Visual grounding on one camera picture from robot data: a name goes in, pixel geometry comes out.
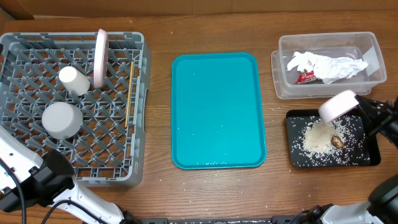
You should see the small plate with crumbs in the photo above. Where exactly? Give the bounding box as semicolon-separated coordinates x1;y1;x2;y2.
318;90;359;123

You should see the brown food scrap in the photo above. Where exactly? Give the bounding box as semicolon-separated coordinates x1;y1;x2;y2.
331;135;345;149

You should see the white napkin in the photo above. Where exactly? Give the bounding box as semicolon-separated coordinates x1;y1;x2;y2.
308;54;368;84

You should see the red snack wrapper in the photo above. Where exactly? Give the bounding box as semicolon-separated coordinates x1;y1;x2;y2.
296;71;318;85

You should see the white tissue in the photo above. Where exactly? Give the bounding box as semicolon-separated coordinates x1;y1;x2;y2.
287;52;316;73

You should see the wooden chopstick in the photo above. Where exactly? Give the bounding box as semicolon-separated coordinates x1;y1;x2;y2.
124;60;134;128

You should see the large pink-white plate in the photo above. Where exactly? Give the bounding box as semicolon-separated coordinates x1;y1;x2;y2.
93;29;109;88

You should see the cream plastic cup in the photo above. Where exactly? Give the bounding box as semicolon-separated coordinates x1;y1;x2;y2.
58;66;90;96

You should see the grey round bowl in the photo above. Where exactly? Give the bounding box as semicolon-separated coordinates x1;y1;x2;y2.
41;102;83;139

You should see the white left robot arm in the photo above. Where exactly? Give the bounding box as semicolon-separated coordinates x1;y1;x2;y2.
1;128;141;224

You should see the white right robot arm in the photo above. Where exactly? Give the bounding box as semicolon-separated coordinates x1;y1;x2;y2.
285;90;397;223

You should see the clear plastic bin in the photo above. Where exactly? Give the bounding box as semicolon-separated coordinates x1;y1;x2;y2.
271;32;387;100

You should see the pile of rice grains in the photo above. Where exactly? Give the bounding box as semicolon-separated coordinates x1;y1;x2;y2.
290;115;371;166

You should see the black plastic tray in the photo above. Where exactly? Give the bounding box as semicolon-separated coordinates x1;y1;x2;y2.
285;108;382;169

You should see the teal plastic tray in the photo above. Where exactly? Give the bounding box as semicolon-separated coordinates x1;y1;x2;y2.
170;52;267;170

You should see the grey plastic dish rack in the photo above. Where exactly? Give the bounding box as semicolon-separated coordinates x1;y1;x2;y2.
1;32;151;187

